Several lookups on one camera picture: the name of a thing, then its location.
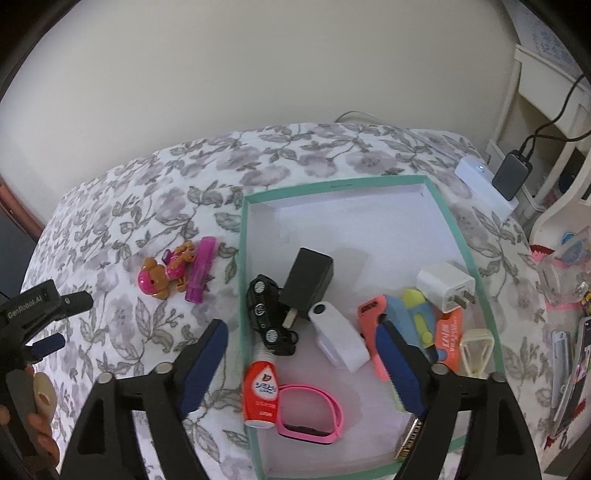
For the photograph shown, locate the white router box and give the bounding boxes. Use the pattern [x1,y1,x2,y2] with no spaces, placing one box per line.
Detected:
[455,156,520,217]

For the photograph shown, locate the black and white clip device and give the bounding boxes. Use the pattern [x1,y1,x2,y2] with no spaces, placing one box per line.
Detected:
[307,301,371,374]

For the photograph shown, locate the orange and blue toy knife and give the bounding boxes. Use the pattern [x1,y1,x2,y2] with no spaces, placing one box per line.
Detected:
[385,287,465,374]

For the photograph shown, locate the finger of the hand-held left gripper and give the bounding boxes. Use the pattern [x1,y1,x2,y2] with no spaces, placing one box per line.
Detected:
[21,335,66,365]
[48,291,94,319]

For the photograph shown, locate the teal-rimmed white box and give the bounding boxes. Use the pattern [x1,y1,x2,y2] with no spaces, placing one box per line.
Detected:
[241,174,505,480]

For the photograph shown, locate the grey floral blanket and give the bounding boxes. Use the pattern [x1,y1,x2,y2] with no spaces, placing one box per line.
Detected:
[23,122,555,480]

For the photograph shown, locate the white desk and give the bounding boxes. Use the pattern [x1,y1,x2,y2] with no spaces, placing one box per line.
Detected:
[487,44,591,245]

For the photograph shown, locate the pink dog toy figure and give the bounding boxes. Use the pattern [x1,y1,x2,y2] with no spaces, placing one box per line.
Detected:
[139,240,197,301]

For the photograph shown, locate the clear plastic items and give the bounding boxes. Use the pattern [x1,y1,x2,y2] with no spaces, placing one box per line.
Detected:
[538,231,591,305]

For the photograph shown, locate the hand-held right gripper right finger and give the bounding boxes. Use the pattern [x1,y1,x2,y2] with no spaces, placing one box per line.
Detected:
[374,320,543,480]

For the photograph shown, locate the purple plastic toy piece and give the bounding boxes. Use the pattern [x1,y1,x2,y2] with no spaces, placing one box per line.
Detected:
[185,236,218,304]

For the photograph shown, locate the person's left hand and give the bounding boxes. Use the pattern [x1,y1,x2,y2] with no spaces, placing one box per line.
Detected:
[25,413,62,468]

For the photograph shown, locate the red and white bottle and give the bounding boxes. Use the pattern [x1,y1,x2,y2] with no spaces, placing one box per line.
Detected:
[243,344,281,429]

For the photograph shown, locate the white charger plug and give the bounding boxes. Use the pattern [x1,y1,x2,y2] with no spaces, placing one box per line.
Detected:
[416,262,476,313]

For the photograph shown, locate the black cable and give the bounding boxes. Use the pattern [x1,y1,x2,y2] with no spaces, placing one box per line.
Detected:
[519,74,591,153]

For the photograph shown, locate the metal nail clipper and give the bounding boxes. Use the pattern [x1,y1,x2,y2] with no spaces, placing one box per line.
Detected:
[551,330,573,416]

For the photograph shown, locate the black toy car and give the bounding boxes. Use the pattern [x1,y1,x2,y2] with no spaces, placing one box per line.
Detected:
[245,274,298,357]

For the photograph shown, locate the pink smartwatch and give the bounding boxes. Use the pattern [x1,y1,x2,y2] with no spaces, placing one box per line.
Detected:
[276,384,345,445]

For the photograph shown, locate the gold patterned harmonica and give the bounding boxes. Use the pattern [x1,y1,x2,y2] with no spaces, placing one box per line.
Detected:
[394,413,428,462]

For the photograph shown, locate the black charger cube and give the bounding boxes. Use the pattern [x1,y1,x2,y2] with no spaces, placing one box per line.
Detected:
[278,247,334,330]

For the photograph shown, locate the cream hair clip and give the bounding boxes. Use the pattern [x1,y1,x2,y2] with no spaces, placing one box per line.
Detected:
[459,329,497,380]

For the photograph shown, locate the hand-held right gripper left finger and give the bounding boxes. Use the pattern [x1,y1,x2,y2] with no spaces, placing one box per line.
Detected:
[60,318,230,480]

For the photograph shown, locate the grey power bank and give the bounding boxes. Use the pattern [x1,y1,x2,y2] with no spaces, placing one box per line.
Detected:
[492,150,534,201]

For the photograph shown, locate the dark cabinet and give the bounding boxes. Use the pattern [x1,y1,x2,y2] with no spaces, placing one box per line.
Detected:
[0,182,44,301]

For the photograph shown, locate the pink toy knife green blade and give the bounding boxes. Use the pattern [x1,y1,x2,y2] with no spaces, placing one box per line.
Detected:
[356,295,409,414]

